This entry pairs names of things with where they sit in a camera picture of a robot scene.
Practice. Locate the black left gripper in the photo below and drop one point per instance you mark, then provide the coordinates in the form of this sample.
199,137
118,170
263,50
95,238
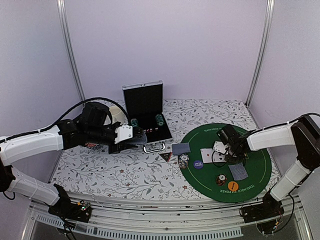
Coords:
122,145

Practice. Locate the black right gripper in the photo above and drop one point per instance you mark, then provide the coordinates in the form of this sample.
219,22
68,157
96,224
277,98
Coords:
234,160

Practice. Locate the dealt blue playing card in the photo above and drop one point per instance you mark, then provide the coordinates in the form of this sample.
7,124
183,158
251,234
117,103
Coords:
237,177

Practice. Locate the orange poker chip stack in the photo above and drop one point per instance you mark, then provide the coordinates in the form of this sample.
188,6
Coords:
220,180

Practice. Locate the orange big blind button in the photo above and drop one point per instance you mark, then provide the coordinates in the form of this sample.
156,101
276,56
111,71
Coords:
233,186

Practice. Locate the blue playing card deck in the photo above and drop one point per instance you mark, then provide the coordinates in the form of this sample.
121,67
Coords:
137,140

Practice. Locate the purple small blind button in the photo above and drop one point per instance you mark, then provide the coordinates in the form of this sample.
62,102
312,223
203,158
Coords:
198,164

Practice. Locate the aluminium poker case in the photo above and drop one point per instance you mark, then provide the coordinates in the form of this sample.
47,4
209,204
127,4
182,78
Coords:
143,101

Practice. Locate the three of spades card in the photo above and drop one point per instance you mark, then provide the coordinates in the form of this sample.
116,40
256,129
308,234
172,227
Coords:
219,157

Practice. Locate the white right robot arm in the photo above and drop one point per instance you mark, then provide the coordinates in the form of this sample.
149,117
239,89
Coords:
281,157

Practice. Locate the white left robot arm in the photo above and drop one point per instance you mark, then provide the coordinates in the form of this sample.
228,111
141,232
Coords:
26,160

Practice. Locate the green round poker mat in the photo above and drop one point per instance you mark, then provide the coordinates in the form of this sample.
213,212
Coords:
257,164

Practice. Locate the red patterned bowl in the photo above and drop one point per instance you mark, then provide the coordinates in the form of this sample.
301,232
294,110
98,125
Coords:
92,145

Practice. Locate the cream ribbed ceramic mug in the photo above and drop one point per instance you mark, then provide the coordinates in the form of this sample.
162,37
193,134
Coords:
117,114

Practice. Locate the green blue chip stack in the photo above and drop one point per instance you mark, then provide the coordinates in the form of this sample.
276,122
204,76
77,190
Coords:
134,122

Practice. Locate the red dice row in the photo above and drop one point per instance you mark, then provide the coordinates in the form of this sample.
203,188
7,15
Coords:
151,130

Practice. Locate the triangular all in marker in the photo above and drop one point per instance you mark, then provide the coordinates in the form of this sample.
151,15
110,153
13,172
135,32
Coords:
166,156

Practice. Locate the green poker chip stack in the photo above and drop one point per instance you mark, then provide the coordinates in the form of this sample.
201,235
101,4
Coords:
159,120

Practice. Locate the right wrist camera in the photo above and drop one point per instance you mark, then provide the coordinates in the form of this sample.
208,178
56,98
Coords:
228,135

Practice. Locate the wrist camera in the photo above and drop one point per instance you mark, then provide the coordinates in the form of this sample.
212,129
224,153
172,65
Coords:
95,116
228,135

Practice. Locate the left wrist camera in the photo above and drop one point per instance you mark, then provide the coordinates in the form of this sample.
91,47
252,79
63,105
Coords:
95,116

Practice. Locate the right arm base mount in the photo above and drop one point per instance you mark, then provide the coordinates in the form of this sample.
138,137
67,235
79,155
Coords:
267,209

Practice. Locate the front aluminium rail base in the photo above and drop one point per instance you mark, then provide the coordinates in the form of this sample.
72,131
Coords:
200,219

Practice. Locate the right aluminium frame post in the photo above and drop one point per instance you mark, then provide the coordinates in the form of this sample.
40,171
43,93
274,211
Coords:
270,4

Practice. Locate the aluminium frame post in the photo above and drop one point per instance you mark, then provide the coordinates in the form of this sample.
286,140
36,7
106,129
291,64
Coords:
61,7
270,4

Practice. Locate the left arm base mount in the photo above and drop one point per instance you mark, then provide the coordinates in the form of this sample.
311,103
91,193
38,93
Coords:
64,208

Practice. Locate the left aluminium frame post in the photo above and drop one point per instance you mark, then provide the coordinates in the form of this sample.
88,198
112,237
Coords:
61,7

